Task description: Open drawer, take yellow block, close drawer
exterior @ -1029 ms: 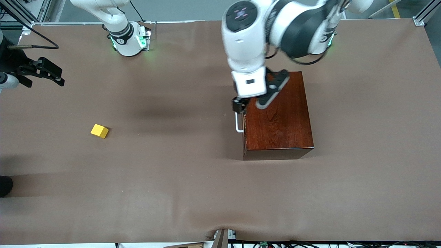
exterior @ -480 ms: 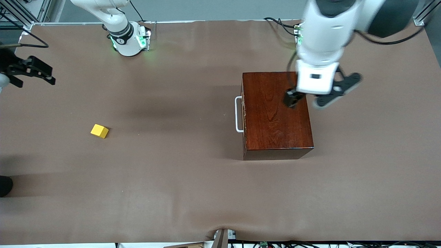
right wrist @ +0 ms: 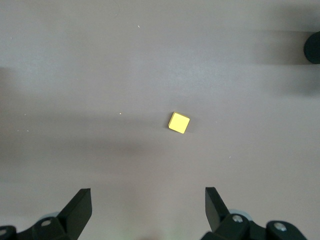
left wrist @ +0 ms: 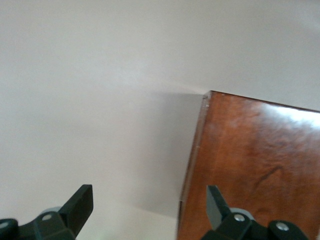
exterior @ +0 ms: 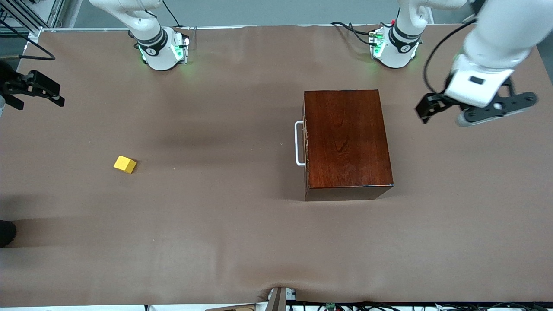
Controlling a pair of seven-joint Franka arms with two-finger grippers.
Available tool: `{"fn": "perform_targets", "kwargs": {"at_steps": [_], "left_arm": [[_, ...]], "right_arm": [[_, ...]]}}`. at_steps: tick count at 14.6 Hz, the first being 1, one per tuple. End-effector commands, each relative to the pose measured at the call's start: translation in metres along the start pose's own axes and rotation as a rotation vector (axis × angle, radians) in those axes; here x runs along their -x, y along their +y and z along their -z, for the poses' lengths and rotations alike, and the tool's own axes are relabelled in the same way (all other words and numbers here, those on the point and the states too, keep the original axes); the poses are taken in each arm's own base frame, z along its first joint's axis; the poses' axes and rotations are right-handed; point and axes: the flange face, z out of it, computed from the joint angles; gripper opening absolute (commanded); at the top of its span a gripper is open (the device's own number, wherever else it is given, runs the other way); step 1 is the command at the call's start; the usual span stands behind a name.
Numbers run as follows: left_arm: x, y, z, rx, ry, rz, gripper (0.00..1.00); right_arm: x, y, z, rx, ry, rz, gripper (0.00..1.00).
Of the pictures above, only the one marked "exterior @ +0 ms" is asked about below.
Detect yellow wooden block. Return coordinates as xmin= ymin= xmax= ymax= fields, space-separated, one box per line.
xmin=113 ymin=155 xmax=137 ymax=175

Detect white metal drawer handle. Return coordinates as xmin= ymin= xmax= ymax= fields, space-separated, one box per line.
xmin=295 ymin=120 xmax=307 ymax=167

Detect dark brown wooden cabinet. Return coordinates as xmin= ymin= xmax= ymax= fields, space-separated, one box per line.
xmin=302 ymin=89 xmax=394 ymax=202

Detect black rounded object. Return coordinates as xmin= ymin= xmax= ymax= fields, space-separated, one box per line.
xmin=0 ymin=219 xmax=17 ymax=248

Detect brown table cover sheet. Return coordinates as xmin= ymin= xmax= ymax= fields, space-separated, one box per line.
xmin=0 ymin=24 xmax=553 ymax=305

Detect brown cardboard piece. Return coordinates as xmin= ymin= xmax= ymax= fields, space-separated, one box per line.
xmin=204 ymin=304 xmax=269 ymax=311

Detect aluminium frame profile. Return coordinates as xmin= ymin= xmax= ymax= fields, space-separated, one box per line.
xmin=0 ymin=0 xmax=66 ymax=48

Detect black left arm base cables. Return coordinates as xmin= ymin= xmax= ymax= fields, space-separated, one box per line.
xmin=331 ymin=21 xmax=374 ymax=47

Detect black right arm base cable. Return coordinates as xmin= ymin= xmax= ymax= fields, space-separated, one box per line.
xmin=162 ymin=0 xmax=181 ymax=29

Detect grey camera stand post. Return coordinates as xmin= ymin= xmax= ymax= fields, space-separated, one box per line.
xmin=264 ymin=286 xmax=287 ymax=311

